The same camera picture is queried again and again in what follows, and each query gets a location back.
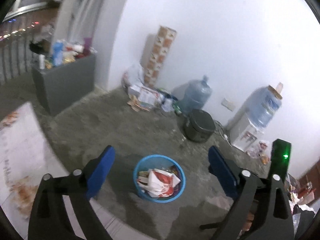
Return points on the white wall socket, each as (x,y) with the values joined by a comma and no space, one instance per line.
(228,104)

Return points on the brown wooden door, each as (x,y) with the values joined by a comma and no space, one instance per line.
(312,175)

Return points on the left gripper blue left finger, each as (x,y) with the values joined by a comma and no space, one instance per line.
(49,219)

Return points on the pile of papers and boxes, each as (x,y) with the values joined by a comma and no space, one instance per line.
(142,97)

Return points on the grey storage cabinet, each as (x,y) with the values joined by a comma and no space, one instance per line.
(60,87)

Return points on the balcony metal railing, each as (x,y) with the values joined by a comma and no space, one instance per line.
(16,56)

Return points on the red white snack bag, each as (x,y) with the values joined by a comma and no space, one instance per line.
(161,184)

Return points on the white water dispenser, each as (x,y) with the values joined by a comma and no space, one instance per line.
(244,133)

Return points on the rolled floral patterned mat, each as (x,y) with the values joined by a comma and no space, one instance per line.
(160,49)

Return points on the water jug on dispenser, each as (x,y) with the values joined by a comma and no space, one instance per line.
(263,106)

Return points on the black rice cooker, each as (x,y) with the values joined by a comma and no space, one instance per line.
(199,126)

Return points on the blue detergent bottle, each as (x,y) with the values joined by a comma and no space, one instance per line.
(57,55)

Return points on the bed with floral sheet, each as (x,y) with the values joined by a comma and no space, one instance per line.
(26,157)

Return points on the empty blue water jug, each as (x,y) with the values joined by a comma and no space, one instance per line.
(196,95)

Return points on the blue plastic trash basket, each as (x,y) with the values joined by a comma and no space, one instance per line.
(161,162)

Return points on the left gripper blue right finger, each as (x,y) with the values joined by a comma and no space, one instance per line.
(260,208)

